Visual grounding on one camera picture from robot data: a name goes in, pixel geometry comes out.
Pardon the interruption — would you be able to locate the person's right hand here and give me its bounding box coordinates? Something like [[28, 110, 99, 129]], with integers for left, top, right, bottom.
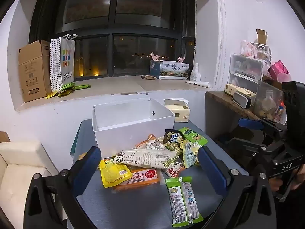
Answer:
[[269, 178, 284, 192]]

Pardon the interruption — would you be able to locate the cream sofa seat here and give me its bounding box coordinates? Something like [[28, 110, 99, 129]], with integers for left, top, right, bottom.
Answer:
[[0, 141, 59, 229]]

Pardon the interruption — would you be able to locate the dark blue white snack packet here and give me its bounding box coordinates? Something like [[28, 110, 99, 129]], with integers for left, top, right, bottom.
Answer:
[[164, 129, 183, 146]]

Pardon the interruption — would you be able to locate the white dotted shopping bag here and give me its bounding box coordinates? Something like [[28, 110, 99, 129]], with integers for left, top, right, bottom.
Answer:
[[49, 34, 76, 92]]

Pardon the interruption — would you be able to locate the yellow green barcode packet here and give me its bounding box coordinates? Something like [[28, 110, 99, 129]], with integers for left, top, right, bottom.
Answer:
[[182, 139, 201, 167]]

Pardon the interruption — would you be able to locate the white rounded case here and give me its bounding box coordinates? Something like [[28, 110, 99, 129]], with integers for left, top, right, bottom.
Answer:
[[232, 91, 252, 109]]

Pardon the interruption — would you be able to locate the pink floral box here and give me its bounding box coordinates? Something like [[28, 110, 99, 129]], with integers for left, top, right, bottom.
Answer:
[[239, 40, 258, 56]]

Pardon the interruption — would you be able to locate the small open cardboard box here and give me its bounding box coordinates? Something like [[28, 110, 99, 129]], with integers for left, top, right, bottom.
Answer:
[[256, 29, 268, 45]]

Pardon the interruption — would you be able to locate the clear plastic drawer unit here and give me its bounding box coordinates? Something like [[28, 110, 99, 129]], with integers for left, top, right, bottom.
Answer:
[[227, 54, 265, 86]]

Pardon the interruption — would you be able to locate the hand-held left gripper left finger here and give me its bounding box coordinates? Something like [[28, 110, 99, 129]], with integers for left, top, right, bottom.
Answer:
[[24, 146, 102, 229]]

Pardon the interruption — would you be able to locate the white frame organizer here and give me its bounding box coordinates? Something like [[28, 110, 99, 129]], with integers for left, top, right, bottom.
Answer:
[[249, 42, 272, 62]]

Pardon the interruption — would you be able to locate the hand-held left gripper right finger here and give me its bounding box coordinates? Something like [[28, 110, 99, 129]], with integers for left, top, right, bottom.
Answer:
[[198, 145, 277, 229]]

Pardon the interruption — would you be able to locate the dark cabinet with stone top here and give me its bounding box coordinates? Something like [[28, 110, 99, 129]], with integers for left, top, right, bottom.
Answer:
[[205, 91, 262, 139]]

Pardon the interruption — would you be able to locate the yellow snack packet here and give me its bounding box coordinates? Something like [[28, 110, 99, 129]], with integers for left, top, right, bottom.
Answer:
[[100, 159, 132, 188]]

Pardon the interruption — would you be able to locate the yellow white tissue pack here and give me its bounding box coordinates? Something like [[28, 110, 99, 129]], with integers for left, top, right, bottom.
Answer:
[[163, 98, 191, 123]]

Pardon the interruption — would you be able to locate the pile of green yellow sachets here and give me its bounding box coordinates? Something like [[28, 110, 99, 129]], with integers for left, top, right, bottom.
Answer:
[[45, 82, 77, 99]]

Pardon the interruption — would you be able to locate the olive green snack packet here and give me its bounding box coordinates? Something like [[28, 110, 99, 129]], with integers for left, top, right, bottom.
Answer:
[[168, 142, 184, 153]]

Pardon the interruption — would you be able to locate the white red ink-print packet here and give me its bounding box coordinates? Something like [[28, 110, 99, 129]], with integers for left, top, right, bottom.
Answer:
[[162, 159, 189, 179]]

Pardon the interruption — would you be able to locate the orange white snack packet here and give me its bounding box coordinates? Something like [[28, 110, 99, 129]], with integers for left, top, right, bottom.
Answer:
[[136, 134, 158, 148]]

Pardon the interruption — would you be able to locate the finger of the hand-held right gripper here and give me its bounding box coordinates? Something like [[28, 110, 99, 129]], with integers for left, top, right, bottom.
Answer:
[[226, 137, 274, 163], [238, 118, 289, 140]]

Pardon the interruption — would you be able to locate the clear plastic container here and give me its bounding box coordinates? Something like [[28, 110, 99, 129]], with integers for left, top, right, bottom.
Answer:
[[253, 80, 287, 124]]

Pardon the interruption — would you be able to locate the long white snack packet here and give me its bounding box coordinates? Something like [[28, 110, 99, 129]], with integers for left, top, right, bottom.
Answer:
[[113, 148, 178, 170]]

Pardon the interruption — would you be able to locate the orange clear-edged snack packet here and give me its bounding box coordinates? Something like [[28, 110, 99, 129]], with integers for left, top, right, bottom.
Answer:
[[112, 167, 160, 192]]

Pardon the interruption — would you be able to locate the large green snack packet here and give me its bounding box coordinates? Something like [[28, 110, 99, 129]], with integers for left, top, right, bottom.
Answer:
[[165, 177, 205, 228]]

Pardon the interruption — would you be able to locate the white brown packet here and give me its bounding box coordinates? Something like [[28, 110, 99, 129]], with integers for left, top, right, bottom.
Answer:
[[145, 141, 172, 151]]

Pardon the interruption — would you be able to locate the white tube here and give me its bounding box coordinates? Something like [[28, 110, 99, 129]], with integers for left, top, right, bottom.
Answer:
[[185, 81, 209, 88]]

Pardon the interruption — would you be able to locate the printed tissue box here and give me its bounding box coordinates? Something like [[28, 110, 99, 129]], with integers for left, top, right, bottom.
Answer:
[[150, 60, 190, 80]]

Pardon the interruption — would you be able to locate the brown cardboard box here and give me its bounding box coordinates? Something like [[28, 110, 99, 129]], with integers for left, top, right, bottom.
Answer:
[[18, 40, 53, 103]]

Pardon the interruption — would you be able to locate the white spray bottle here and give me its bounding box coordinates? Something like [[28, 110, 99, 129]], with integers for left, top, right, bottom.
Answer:
[[190, 63, 201, 81]]

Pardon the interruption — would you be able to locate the white cardboard box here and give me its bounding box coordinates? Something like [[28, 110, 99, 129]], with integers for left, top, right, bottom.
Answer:
[[92, 98, 175, 159]]

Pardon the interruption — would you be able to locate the small green snack packet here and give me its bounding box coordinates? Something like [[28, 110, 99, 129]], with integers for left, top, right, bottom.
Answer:
[[179, 127, 208, 147]]

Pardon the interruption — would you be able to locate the dark window frame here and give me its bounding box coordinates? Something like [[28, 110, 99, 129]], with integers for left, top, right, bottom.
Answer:
[[29, 0, 198, 78]]

